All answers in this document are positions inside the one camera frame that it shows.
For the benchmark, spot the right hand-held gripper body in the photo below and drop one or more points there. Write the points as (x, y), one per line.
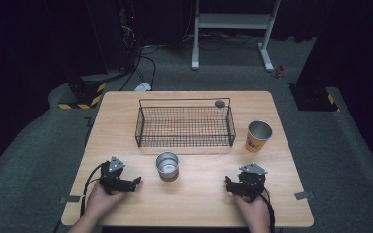
(252, 181)

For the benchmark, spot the grey tape piece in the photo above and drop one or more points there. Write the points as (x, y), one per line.
(69, 199)
(304, 195)

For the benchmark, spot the orange cup with metal inside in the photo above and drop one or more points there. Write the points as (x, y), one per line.
(258, 137)

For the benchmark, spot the grey round table cap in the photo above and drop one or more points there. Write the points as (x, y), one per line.
(220, 104)

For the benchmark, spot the small red object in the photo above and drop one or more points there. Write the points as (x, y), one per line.
(280, 72)

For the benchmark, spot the white power strip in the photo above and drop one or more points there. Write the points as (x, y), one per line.
(142, 87)

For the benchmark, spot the black yellow striped base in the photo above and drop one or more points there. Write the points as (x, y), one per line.
(87, 93)
(314, 98)

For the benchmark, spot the person's left hand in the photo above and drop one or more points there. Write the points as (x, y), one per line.
(102, 202)

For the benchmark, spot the dark equipment rack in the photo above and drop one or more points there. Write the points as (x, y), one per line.
(116, 35)

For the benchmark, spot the silver metal cup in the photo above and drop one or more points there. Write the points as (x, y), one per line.
(167, 166)

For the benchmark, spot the person's right hand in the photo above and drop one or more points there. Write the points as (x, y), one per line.
(255, 210)

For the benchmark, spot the white metal stand frame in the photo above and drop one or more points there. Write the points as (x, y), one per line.
(234, 21)

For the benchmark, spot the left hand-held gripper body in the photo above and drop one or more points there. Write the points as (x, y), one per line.
(112, 176)

